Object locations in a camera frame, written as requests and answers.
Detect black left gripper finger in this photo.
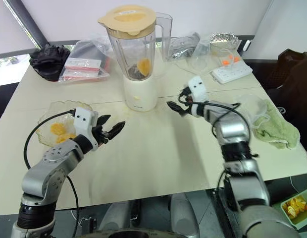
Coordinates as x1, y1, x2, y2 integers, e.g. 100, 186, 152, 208
107, 120, 126, 140
97, 114, 112, 127

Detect clear crumpled plastic bag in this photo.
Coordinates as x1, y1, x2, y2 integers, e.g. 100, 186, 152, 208
233, 93, 271, 125

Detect crinkled glass bowl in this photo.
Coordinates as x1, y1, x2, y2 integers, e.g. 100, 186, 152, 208
208, 32, 240, 52

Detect grey rounded shape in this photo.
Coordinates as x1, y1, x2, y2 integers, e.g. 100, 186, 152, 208
169, 192, 202, 238
98, 200, 135, 234

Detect green plastic container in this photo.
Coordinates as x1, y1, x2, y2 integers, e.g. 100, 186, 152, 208
271, 188, 307, 231

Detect clear plastic blender jug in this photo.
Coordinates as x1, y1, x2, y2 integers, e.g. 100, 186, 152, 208
98, 4, 173, 82

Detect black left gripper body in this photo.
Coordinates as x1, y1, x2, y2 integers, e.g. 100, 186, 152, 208
92, 124, 112, 147

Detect clear bag of red packets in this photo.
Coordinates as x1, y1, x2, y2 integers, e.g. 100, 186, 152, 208
58, 39, 111, 85

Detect peach blender lid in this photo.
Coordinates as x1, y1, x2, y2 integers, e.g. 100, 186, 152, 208
98, 4, 157, 36

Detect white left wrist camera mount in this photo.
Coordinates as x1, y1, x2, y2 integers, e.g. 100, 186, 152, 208
73, 107, 100, 152

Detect clear plastic zip bag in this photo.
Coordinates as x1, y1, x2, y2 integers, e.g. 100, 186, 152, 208
73, 34, 115, 70

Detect clear bag with grey contents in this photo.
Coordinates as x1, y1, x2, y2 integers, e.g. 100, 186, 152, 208
170, 31, 202, 61

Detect clear bag with orange items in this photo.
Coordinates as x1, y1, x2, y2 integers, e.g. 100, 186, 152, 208
209, 47, 244, 70

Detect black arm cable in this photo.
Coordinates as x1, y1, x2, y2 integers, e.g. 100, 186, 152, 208
23, 110, 80, 238
204, 101, 244, 137

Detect green towel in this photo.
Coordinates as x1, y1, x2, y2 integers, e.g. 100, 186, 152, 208
252, 99, 301, 151

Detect person in brown clothes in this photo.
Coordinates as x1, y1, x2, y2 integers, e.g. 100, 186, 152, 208
264, 48, 307, 166

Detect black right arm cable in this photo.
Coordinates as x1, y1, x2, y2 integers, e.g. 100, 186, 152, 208
204, 101, 244, 137

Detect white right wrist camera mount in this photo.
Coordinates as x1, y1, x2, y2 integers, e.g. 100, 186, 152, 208
187, 76, 209, 118

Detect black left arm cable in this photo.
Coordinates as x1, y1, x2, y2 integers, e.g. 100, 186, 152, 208
23, 110, 80, 238

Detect white power cable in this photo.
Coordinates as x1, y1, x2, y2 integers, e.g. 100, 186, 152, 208
175, 60, 214, 75

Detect white blender base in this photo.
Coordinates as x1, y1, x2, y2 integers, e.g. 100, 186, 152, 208
123, 73, 158, 113

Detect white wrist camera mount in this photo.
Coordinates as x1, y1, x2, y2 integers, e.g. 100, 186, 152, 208
73, 107, 100, 152
187, 76, 209, 118

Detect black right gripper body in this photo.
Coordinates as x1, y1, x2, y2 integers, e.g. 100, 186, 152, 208
178, 85, 194, 117

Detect glass bowl with orange pieces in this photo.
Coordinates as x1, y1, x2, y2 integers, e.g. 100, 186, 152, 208
36, 100, 94, 147

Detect black crumpled bag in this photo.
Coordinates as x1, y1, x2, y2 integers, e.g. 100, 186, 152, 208
29, 44, 71, 82

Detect small white device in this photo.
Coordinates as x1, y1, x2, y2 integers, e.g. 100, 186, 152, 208
242, 39, 253, 53

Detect white power strip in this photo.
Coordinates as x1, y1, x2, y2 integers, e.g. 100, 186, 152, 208
211, 61, 254, 84

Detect orange peel heap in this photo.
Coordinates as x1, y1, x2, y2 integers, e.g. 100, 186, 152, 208
285, 196, 307, 219

